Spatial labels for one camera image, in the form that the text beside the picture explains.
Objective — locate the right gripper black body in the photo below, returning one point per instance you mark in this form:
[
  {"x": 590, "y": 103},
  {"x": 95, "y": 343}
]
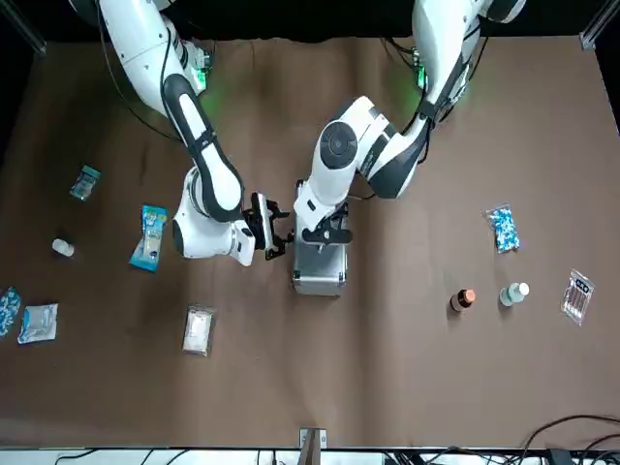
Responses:
[{"x": 252, "y": 218}]

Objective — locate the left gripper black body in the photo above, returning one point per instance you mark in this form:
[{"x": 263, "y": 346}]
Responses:
[{"x": 339, "y": 218}]

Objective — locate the silver aluminium medicine case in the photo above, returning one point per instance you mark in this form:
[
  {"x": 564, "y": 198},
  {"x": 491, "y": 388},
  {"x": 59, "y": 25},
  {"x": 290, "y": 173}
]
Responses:
[{"x": 319, "y": 271}]

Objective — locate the blue white cotton swab bag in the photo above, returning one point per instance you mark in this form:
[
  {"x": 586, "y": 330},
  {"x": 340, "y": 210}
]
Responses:
[{"x": 149, "y": 242}]

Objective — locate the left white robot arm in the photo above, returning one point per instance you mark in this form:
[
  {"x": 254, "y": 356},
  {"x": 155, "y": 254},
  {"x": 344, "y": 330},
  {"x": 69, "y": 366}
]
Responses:
[{"x": 339, "y": 145}]

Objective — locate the clear white gauze packet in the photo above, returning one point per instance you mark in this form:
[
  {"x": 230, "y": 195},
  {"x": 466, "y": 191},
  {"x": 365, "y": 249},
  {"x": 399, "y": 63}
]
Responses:
[{"x": 198, "y": 331}]

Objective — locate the white blue gauze packet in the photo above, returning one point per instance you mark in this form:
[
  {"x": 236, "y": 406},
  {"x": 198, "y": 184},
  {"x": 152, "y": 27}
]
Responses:
[{"x": 39, "y": 323}]

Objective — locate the brown bottle orange cap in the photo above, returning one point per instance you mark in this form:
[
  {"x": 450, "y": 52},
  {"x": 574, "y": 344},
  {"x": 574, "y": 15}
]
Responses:
[{"x": 462, "y": 301}]

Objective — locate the blue white capsule bag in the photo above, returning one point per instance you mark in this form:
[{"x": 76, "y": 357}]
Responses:
[
  {"x": 504, "y": 228},
  {"x": 9, "y": 312}
]

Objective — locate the small teal packet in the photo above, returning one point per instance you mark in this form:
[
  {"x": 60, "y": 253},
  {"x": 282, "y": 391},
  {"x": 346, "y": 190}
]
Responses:
[{"x": 85, "y": 183}]

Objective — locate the white plastic bottle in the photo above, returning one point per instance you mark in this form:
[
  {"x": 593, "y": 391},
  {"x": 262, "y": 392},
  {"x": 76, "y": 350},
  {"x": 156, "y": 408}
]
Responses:
[{"x": 513, "y": 294}]

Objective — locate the small white vial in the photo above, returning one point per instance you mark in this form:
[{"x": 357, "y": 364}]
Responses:
[{"x": 63, "y": 247}]

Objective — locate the clear brown swab stick packet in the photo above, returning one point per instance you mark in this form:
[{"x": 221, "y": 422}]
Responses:
[{"x": 577, "y": 298}]

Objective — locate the aluminium camera post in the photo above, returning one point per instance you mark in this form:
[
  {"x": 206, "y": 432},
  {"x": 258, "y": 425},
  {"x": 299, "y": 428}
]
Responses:
[{"x": 313, "y": 448}]

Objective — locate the aluminium frame profile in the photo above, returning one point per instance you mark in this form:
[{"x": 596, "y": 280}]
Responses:
[
  {"x": 598, "y": 24},
  {"x": 36, "y": 46}
]

